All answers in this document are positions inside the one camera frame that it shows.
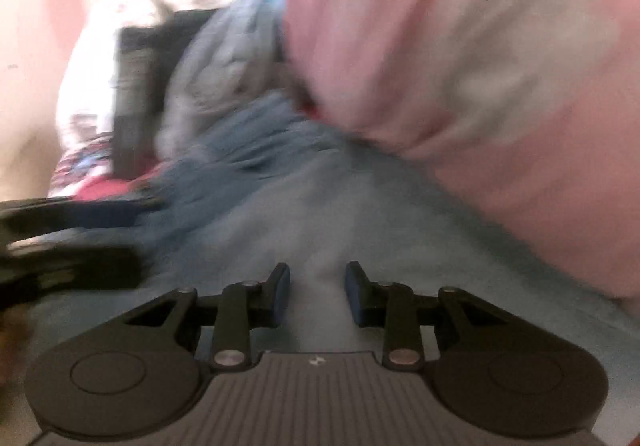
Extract pink floral bed blanket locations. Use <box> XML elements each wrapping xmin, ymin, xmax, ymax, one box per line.
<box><xmin>49</xmin><ymin>130</ymin><xmax>162</xmax><ymax>203</ymax></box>

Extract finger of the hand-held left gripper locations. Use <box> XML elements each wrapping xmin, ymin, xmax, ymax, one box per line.
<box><xmin>29</xmin><ymin>195</ymin><xmax>167</xmax><ymax>233</ymax></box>

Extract black and gold printed garment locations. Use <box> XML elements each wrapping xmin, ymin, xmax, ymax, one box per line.
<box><xmin>112</xmin><ymin>10</ymin><xmax>212</xmax><ymax>178</ymax></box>

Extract blue denim jeans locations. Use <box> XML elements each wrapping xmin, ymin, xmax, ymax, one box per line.
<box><xmin>30</xmin><ymin>91</ymin><xmax>640</xmax><ymax>427</ymax></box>

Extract white cloth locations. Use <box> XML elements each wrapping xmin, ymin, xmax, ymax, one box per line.
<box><xmin>56</xmin><ymin>0</ymin><xmax>177</xmax><ymax>153</ymax></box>

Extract pink grey rolled quilt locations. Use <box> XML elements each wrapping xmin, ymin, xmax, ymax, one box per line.
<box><xmin>277</xmin><ymin>0</ymin><xmax>640</xmax><ymax>301</ymax></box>

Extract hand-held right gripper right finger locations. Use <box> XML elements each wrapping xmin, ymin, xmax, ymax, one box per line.
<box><xmin>345</xmin><ymin>261</ymin><xmax>507</xmax><ymax>373</ymax></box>

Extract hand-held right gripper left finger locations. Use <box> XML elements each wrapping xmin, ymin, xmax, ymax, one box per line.
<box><xmin>124</xmin><ymin>262</ymin><xmax>292</xmax><ymax>373</ymax></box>

